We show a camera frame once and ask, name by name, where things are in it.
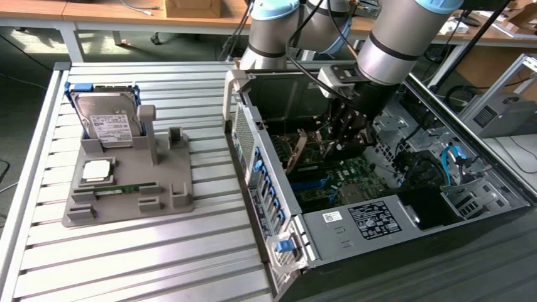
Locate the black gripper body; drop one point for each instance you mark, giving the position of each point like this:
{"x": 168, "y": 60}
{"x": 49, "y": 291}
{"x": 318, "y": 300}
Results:
{"x": 373, "y": 97}

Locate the graphics card with black fan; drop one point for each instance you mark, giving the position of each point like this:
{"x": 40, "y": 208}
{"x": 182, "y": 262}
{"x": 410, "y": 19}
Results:
{"x": 312, "y": 154}

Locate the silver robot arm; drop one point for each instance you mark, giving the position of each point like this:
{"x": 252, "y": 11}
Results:
{"x": 389, "y": 47}

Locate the silver drive cage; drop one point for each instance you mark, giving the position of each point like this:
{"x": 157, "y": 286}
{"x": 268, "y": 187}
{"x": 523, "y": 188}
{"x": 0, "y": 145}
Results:
{"x": 402, "y": 132}

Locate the green motherboard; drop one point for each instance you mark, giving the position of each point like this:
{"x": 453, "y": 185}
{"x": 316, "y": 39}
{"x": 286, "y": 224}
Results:
{"x": 360, "y": 176}

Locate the silver chipset heatsink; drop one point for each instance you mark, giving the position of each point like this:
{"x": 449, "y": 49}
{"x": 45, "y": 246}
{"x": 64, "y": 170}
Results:
{"x": 352, "y": 193}

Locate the blue expansion slot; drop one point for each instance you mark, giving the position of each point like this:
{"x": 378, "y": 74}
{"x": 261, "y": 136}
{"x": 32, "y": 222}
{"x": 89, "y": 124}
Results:
{"x": 312, "y": 185}

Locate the open black PC case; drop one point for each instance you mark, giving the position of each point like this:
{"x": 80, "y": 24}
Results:
{"x": 245, "y": 132}

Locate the grey electronics box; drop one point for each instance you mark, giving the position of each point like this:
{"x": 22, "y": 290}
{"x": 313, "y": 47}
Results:
{"x": 366, "y": 9}

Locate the white small carton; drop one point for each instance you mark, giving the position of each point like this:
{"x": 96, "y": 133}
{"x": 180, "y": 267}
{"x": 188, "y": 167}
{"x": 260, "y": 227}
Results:
{"x": 457, "y": 28}

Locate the silver disk bay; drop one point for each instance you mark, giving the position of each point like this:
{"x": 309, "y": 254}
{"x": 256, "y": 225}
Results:
{"x": 465, "y": 201}

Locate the black stand pole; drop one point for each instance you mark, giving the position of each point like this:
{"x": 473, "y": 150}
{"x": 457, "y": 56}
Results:
{"x": 483, "y": 31}

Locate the grey vented machine box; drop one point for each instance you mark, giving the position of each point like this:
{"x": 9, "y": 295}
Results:
{"x": 515, "y": 116}

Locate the grey power supply unit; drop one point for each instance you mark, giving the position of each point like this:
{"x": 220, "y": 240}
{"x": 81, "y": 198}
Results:
{"x": 330, "y": 242}

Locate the cluttered wooden desk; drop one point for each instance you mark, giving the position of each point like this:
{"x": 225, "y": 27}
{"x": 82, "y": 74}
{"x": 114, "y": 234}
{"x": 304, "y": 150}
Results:
{"x": 503, "y": 37}

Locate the black monitor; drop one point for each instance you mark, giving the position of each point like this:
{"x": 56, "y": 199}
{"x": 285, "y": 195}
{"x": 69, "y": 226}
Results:
{"x": 482, "y": 3}

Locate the blue case release latch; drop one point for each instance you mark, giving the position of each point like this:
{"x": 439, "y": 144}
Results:
{"x": 282, "y": 246}

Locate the brown cardboard piece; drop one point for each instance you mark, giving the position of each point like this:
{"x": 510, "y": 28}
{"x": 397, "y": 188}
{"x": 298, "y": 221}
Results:
{"x": 522, "y": 15}

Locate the brown cardboard box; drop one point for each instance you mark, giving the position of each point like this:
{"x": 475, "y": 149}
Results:
{"x": 193, "y": 7}

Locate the black caster wheel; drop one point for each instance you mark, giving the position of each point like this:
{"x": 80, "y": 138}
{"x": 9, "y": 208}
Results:
{"x": 156, "y": 37}

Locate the hard disk in blue carrier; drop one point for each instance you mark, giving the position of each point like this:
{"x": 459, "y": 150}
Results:
{"x": 104, "y": 116}

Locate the green RAM stick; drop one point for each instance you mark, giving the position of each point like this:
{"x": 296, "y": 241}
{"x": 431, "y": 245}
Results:
{"x": 117, "y": 188}

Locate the grey parts rack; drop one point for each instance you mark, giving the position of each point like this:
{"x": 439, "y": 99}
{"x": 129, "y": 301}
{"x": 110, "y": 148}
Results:
{"x": 125, "y": 207}

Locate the silver CPU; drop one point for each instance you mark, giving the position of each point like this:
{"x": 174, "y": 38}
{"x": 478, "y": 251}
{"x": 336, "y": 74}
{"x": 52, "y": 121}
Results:
{"x": 98, "y": 171}

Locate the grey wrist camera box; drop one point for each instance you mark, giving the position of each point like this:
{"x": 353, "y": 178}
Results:
{"x": 337, "y": 80}

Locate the aluminium profile frame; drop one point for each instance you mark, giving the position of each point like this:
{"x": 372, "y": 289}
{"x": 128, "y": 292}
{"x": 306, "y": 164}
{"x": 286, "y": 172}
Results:
{"x": 498, "y": 81}

